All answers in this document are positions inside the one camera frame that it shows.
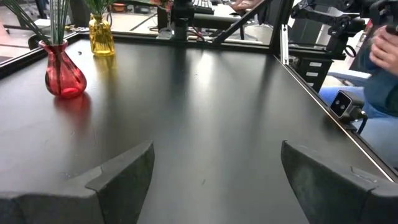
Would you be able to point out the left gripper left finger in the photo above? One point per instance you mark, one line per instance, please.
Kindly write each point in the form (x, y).
(118, 193)

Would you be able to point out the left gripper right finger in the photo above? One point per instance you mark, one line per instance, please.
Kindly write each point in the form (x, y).
(335, 199)

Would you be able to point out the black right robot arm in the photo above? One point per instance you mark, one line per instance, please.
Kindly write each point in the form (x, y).
(183, 15)

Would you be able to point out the red glass vase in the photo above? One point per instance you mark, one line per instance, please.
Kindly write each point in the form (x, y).
(63, 77)

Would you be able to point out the yellow glass vase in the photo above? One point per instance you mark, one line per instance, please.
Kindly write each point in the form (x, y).
(101, 40)

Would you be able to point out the person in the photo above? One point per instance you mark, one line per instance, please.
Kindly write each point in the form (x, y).
(382, 93)

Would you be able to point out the black drawer unit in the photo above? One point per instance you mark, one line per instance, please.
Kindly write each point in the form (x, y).
(320, 81)

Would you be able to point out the person's hand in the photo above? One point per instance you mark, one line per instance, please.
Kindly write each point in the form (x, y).
(384, 51)
(245, 4)

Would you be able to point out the grey keyboard shelf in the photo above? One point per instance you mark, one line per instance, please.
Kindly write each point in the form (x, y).
(217, 21)

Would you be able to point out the black keyboard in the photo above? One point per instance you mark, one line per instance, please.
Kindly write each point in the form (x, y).
(203, 5)

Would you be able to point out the black table-level camera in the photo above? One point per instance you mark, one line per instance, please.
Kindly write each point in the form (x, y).
(340, 104)

